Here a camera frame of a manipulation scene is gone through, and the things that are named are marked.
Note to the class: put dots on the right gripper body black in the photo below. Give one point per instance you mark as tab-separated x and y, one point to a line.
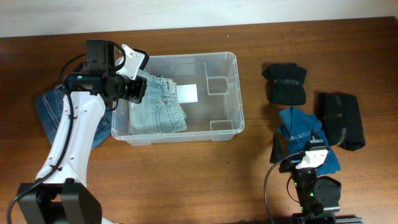
303	174

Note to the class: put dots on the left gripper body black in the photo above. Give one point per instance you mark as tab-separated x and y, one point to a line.
128	88

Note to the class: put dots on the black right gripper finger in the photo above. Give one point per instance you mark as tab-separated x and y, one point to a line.
314	135
277	153

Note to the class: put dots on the light blue jeans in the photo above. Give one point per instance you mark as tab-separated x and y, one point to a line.
160	111

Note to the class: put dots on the dark blue jeans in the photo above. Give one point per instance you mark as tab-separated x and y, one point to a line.
49	107

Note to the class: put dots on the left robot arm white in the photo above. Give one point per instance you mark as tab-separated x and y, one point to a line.
59	193

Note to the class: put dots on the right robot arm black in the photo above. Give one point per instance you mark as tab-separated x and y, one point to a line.
318	197

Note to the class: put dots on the blue folded cloth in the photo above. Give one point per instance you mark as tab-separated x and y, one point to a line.
296	128

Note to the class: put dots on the large black folded cloth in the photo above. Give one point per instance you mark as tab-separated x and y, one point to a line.
341	120

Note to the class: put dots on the small black folded cloth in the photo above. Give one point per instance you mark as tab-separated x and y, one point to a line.
287	83

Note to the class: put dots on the clear plastic storage bin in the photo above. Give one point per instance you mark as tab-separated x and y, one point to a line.
218	113

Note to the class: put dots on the white label in bin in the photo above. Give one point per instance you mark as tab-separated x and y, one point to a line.
187	93

